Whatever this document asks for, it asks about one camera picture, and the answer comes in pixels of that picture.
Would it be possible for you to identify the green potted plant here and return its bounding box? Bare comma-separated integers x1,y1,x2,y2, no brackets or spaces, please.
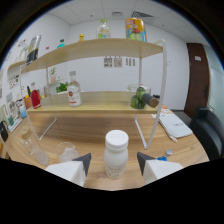
55,81,69,94

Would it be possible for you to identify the glass jar cork lid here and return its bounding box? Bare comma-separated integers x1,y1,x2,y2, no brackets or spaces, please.
20,127,51,167

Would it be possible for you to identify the white tray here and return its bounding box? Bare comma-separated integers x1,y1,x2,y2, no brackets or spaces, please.
7,116,23,133

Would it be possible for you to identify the white and blue cup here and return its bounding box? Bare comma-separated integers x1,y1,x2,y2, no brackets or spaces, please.
18,105,28,119

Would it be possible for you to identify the clear bottle green cap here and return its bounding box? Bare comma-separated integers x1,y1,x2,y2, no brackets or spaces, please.
96,18,112,40

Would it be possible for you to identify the small blue liquid bottle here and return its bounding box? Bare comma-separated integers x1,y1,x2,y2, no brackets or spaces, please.
156,148,174,162

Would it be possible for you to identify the brown door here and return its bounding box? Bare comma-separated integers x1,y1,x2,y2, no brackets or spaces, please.
183,42,211,119

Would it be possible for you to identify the clear glass with ice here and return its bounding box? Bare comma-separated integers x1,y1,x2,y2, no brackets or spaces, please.
54,141,80,163

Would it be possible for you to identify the black pitcher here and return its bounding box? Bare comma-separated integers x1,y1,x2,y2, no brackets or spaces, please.
0,120,10,143

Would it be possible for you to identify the white notebook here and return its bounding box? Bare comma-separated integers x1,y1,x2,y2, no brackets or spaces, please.
156,112,194,139

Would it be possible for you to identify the wooden wall shelf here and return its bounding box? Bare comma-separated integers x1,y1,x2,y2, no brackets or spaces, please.
7,59,27,72

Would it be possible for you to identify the green cup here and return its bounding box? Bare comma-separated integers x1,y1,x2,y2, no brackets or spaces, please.
7,114,15,127

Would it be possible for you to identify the jar of green limes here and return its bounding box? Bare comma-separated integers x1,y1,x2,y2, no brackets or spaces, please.
129,86,160,110

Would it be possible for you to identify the two-tier wooden white-frame rack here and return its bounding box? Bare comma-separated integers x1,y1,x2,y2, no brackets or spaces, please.
19,37,168,150

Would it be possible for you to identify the ceiling air vent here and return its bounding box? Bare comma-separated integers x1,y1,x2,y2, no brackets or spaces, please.
130,10,154,20

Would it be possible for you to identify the teal liquid bottle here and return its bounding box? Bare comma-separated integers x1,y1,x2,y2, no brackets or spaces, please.
56,38,66,49

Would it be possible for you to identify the tall black yellow can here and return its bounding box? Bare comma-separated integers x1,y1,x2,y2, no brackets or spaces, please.
25,34,43,66

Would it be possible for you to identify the orange patterned paper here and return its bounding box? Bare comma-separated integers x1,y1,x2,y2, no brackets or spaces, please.
159,105,172,116

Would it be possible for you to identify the black sofa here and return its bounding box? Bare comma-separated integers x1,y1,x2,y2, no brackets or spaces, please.
189,106,224,161

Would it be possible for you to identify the red liquid glass bottle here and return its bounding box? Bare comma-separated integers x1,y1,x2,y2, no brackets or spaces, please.
30,89,42,110

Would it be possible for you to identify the large white milk bottle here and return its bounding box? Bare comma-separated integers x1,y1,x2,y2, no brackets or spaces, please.
103,129,130,181

